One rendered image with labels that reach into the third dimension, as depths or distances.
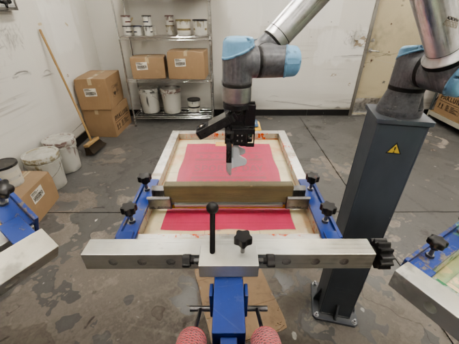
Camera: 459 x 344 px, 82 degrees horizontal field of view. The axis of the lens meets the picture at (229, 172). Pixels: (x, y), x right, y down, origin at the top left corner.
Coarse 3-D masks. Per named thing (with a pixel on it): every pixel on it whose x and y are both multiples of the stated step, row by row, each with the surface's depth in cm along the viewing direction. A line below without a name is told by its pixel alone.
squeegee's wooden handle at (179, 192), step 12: (168, 192) 83; (180, 192) 83; (192, 192) 83; (204, 192) 83; (216, 192) 83; (228, 192) 83; (240, 192) 83; (252, 192) 83; (264, 192) 83; (276, 192) 83; (288, 192) 83
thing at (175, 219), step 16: (192, 144) 131; (208, 144) 131; (192, 160) 117; (176, 208) 88; (192, 208) 88; (224, 208) 88; (176, 224) 82; (192, 224) 82; (208, 224) 82; (224, 224) 82
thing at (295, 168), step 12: (180, 132) 135; (192, 132) 135; (216, 132) 135; (264, 132) 135; (276, 132) 135; (168, 144) 123; (288, 144) 123; (168, 156) 113; (288, 156) 113; (156, 168) 104; (168, 168) 111; (300, 168) 104; (312, 216) 80; (144, 228) 79; (312, 228) 80
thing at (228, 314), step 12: (240, 276) 56; (216, 288) 53; (228, 288) 53; (240, 288) 53; (216, 300) 51; (228, 300) 51; (240, 300) 51; (216, 312) 49; (228, 312) 49; (240, 312) 49; (216, 324) 47; (228, 324) 47; (240, 324) 47; (216, 336) 46; (228, 336) 46; (240, 336) 46
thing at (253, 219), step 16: (256, 144) 131; (272, 160) 117; (272, 176) 106; (240, 208) 88; (256, 208) 88; (272, 208) 88; (240, 224) 82; (256, 224) 82; (272, 224) 82; (288, 224) 82
